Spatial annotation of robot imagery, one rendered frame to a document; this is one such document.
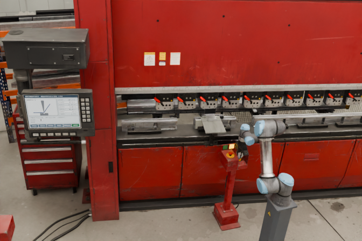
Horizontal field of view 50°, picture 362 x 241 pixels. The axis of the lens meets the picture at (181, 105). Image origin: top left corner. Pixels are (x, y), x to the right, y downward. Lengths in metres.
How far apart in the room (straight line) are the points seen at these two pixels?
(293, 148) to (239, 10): 1.46
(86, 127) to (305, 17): 1.94
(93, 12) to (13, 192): 2.28
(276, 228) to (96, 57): 1.88
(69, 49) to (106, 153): 1.15
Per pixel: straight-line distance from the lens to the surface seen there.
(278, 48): 3.38
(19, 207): 4.21
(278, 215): 3.09
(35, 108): 2.75
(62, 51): 2.55
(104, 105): 3.11
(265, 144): 2.87
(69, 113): 2.73
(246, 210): 4.09
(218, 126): 3.41
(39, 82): 4.75
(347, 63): 3.74
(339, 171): 4.29
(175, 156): 3.56
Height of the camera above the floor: 2.82
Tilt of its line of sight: 30 degrees down
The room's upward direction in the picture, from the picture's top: 3 degrees clockwise
